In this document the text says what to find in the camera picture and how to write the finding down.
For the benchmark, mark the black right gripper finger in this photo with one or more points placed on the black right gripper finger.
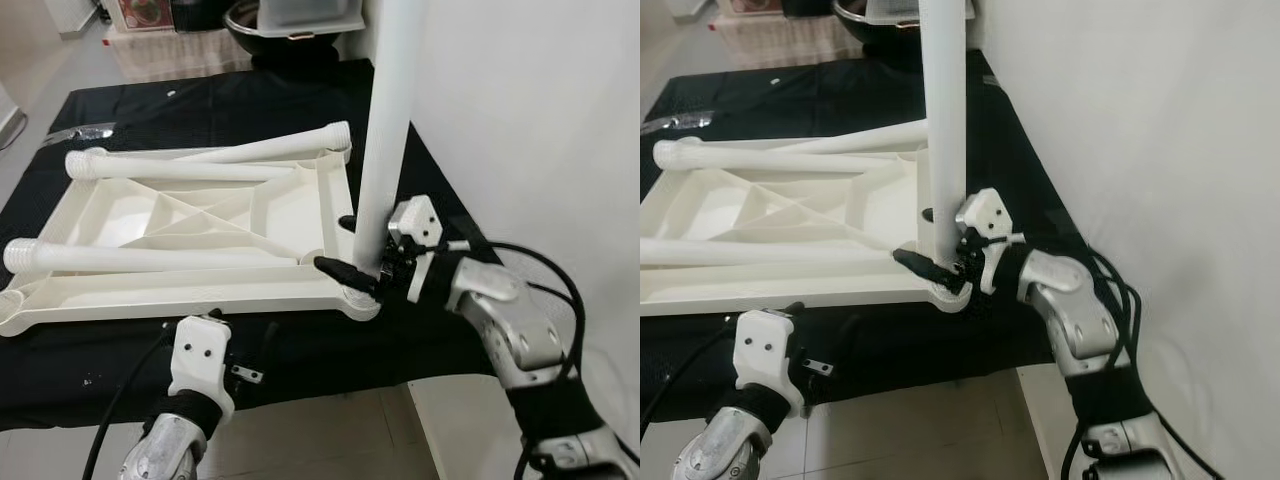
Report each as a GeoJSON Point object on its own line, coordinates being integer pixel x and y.
{"type": "Point", "coordinates": [345, 272]}
{"type": "Point", "coordinates": [925, 267]}
{"type": "Point", "coordinates": [349, 222]}
{"type": "Point", "coordinates": [929, 214]}

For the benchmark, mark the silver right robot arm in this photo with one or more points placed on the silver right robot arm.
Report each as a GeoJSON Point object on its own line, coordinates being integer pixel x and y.
{"type": "Point", "coordinates": [1075, 320]}
{"type": "Point", "coordinates": [510, 330]}

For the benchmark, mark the white plastic table top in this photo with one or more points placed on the white plastic table top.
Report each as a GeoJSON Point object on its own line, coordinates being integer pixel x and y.
{"type": "Point", "coordinates": [200, 295]}
{"type": "Point", "coordinates": [800, 285]}

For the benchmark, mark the black tablecloth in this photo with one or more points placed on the black tablecloth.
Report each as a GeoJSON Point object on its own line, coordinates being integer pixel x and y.
{"type": "Point", "coordinates": [200, 105]}
{"type": "Point", "coordinates": [800, 100]}

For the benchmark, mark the green lidded clear box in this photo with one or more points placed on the green lidded clear box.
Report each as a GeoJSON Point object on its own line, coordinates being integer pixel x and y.
{"type": "Point", "coordinates": [310, 15]}
{"type": "Point", "coordinates": [890, 10]}

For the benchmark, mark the clear plastic bag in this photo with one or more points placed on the clear plastic bag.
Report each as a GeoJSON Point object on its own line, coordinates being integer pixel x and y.
{"type": "Point", "coordinates": [85, 133]}
{"type": "Point", "coordinates": [685, 122]}

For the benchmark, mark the beige patterned cloth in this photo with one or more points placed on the beige patterned cloth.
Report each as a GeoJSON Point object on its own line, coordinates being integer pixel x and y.
{"type": "Point", "coordinates": [780, 42]}
{"type": "Point", "coordinates": [170, 55]}

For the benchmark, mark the orange lidded storage box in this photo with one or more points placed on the orange lidded storage box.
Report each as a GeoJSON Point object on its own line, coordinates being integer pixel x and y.
{"type": "Point", "coordinates": [140, 15]}
{"type": "Point", "coordinates": [755, 6]}

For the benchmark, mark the white appliance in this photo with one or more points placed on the white appliance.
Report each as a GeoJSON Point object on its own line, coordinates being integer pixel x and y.
{"type": "Point", "coordinates": [75, 15]}
{"type": "Point", "coordinates": [695, 8]}

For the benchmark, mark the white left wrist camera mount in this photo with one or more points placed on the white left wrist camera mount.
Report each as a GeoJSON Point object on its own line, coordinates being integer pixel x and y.
{"type": "Point", "coordinates": [765, 345]}
{"type": "Point", "coordinates": [200, 350]}

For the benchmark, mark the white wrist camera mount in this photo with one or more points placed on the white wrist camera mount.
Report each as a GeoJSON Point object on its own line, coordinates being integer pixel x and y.
{"type": "Point", "coordinates": [985, 210]}
{"type": "Point", "coordinates": [415, 215]}
{"type": "Point", "coordinates": [200, 350]}
{"type": "Point", "coordinates": [765, 345]}

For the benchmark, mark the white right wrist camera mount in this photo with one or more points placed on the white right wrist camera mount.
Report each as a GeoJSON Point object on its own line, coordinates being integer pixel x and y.
{"type": "Point", "coordinates": [985, 210]}
{"type": "Point", "coordinates": [415, 215]}

